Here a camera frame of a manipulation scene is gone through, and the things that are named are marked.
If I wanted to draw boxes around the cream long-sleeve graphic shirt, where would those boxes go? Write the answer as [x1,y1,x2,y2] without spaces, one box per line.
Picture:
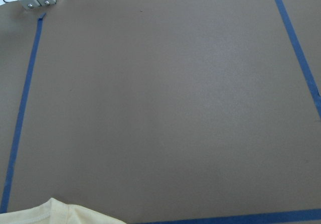
[1,198,123,224]

